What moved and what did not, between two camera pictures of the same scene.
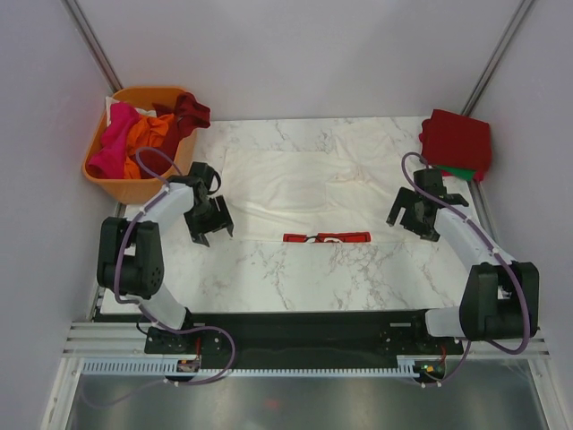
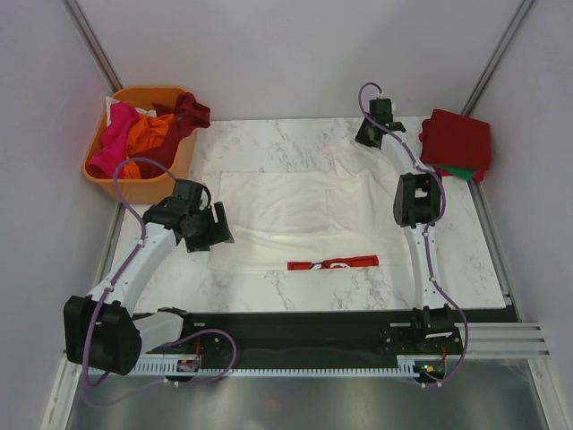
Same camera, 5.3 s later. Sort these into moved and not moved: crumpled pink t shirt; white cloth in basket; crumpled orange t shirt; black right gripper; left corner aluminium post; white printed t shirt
Moved: black right gripper; white printed t shirt
Not moved: crumpled pink t shirt; white cloth in basket; crumpled orange t shirt; left corner aluminium post
